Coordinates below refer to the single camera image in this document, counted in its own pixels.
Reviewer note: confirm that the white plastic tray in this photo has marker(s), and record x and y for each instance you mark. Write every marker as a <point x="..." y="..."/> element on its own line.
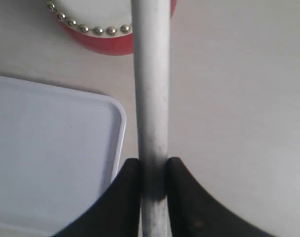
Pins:
<point x="59" y="151"/>

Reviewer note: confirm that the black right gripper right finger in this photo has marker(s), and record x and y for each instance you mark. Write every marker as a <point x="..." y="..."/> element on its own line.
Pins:
<point x="193" y="212"/>

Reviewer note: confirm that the white drumstick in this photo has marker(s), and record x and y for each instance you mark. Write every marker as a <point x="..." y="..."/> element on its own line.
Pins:
<point x="151" y="39"/>

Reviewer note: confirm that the small red drum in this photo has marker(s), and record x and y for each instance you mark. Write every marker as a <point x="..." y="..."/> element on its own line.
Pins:
<point x="107" y="26"/>

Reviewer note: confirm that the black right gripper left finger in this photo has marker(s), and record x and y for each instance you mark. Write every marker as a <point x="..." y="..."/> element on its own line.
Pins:
<point x="116" y="213"/>

